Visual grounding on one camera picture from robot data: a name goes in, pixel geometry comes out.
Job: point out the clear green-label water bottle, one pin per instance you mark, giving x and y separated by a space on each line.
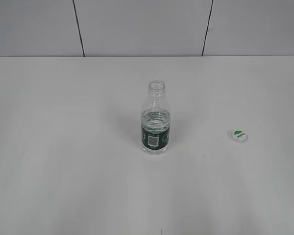
155 119

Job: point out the white green-leaf bottle cap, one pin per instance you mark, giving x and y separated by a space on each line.
238 136

